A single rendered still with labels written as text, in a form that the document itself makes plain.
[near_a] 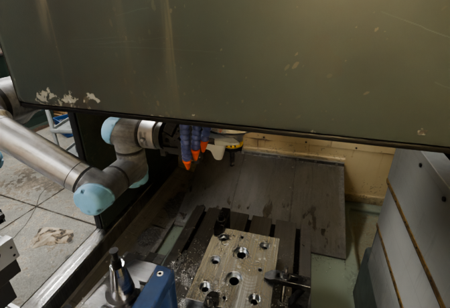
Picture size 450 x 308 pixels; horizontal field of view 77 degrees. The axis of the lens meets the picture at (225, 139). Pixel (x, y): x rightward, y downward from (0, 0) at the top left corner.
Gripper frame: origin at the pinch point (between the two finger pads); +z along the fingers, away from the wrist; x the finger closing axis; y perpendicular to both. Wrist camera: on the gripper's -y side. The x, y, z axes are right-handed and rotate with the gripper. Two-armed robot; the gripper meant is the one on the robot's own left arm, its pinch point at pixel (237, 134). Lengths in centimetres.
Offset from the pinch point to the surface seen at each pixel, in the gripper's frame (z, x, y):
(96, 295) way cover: -54, 3, 71
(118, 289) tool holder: -15.0, 30.3, 19.0
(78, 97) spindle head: -11.1, 32.5, -17.7
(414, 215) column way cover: 40.8, -1.7, 17.0
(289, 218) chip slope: 13, -64, 76
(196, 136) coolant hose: -3.3, 16.9, -6.5
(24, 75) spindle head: -18.1, 32.5, -20.0
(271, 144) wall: -2, -101, 51
